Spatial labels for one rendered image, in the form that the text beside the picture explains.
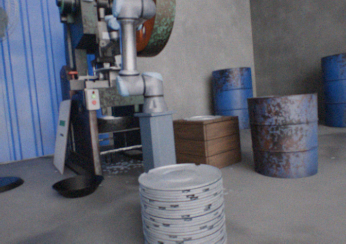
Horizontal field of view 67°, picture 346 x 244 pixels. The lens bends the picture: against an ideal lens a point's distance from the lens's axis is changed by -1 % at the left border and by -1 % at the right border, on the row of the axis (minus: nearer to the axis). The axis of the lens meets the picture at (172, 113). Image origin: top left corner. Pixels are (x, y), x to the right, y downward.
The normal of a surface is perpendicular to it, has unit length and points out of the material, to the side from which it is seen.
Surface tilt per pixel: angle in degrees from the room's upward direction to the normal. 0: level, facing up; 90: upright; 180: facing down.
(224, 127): 90
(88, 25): 90
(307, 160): 92
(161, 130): 90
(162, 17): 116
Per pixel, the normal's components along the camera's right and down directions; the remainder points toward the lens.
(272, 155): -0.66, 0.14
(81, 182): 0.12, -0.64
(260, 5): -0.83, 0.10
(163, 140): 0.65, -0.02
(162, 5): 0.56, 0.23
